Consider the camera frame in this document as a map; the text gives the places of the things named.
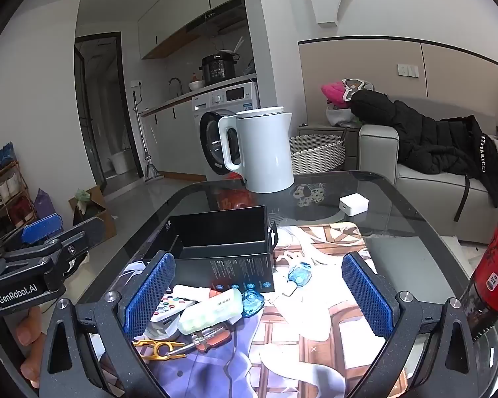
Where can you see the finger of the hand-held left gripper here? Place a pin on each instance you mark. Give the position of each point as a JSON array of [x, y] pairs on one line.
[[41, 227], [89, 232]]

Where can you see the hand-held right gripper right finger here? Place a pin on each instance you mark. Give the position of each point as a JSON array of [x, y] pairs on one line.
[[367, 294]]

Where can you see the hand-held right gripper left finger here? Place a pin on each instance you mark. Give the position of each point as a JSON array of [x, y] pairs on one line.
[[149, 294]]

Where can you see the white remote with coloured buttons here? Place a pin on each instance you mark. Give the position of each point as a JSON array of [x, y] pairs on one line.
[[176, 300]]

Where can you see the yellow plastic clip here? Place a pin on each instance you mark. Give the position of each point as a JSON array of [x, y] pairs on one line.
[[157, 350]]

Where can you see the pale green plastic case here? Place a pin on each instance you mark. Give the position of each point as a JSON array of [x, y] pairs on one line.
[[207, 314]]

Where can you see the blue glass ornament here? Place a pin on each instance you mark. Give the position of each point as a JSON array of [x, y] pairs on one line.
[[253, 303], [300, 275]]

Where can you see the black cardboard box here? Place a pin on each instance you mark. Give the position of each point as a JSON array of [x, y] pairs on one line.
[[215, 226]]

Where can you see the person's left hand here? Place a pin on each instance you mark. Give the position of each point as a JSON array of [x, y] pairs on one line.
[[25, 331]]

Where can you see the purple bag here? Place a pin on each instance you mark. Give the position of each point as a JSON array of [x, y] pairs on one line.
[[46, 205]]

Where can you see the brown cardboard box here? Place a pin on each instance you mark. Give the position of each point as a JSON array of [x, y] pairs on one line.
[[92, 207]]

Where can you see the green plastic bag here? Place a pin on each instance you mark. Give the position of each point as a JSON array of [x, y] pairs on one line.
[[81, 195]]

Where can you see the wooden shoe rack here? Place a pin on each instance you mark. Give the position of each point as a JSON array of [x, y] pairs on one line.
[[4, 199]]

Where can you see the printed desk mat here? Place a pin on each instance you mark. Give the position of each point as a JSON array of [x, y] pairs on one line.
[[307, 340]]

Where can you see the white trash bin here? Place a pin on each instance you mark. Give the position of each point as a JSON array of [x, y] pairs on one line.
[[119, 162]]

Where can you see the white cube charger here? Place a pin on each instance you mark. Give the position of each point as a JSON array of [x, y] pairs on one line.
[[353, 206]]

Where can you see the grey sofa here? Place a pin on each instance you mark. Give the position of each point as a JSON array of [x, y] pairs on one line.
[[422, 192]]

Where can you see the red bag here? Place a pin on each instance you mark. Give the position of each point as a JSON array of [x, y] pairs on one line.
[[234, 201]]

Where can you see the red label drink bottle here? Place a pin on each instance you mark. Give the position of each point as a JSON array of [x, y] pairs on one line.
[[493, 265]]

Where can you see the black framed glass door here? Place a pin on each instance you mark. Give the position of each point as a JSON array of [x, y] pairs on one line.
[[80, 91]]

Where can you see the white wicker basket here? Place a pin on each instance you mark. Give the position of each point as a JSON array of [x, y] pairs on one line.
[[317, 155]]

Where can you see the black puffer jacket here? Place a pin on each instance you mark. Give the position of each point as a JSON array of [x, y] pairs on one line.
[[431, 141]]

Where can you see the kitchen faucet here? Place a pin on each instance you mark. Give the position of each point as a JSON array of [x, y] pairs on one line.
[[175, 85]]

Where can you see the white electric kettle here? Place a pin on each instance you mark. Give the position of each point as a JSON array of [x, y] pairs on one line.
[[265, 153]]

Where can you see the white bowl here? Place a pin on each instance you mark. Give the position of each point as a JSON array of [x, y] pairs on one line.
[[196, 85]]

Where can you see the white washing machine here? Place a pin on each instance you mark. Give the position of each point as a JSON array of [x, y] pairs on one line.
[[232, 99]]

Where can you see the pink knit hat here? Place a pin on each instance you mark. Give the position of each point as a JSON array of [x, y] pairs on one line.
[[333, 93]]

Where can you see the patterned grey cap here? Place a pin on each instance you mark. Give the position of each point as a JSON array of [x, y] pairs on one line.
[[356, 87]]

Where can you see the black pressure cooker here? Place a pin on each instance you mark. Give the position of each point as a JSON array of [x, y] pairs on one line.
[[217, 68]]

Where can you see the range hood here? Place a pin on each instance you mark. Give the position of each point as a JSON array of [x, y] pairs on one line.
[[220, 16]]

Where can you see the white wall cabinets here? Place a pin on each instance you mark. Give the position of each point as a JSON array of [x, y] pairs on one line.
[[166, 20]]

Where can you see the white wall switch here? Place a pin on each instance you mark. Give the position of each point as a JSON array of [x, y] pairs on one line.
[[407, 70]]

